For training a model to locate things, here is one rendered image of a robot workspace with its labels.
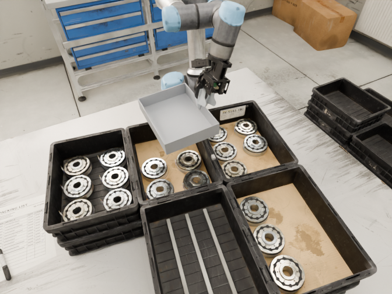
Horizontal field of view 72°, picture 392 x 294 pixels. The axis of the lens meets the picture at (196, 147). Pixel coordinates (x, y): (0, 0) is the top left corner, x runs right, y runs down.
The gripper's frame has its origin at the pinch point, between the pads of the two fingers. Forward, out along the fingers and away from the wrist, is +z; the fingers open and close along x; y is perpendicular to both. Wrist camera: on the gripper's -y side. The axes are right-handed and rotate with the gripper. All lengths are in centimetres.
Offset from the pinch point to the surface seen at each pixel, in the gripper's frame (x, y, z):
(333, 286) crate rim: 5, 67, 14
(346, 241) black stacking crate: 20, 61, 12
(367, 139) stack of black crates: 136, 15, 31
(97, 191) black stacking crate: -36, -2, 37
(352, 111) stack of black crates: 135, -4, 21
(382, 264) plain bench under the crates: 43, 71, 26
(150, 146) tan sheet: -10.5, -13.2, 29.0
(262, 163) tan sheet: 24.5, 20.0, 18.3
